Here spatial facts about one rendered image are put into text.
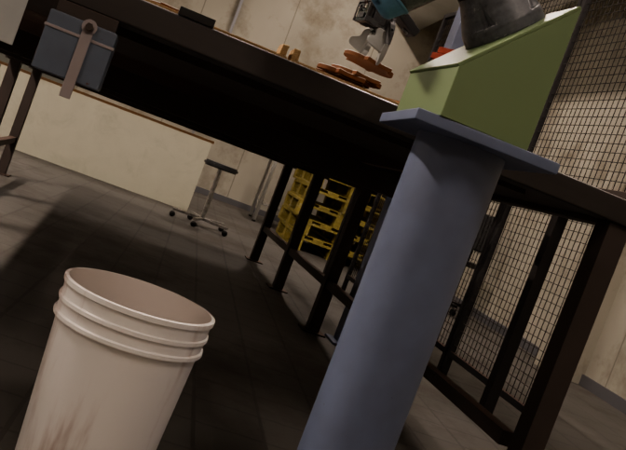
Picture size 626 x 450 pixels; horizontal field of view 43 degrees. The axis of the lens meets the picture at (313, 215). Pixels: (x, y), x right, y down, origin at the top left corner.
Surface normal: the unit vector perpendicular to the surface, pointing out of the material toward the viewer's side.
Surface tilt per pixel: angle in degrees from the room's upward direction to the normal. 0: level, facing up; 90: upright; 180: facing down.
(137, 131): 90
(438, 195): 90
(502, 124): 90
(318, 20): 90
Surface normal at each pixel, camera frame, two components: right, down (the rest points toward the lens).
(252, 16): 0.14, 0.09
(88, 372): -0.17, 0.04
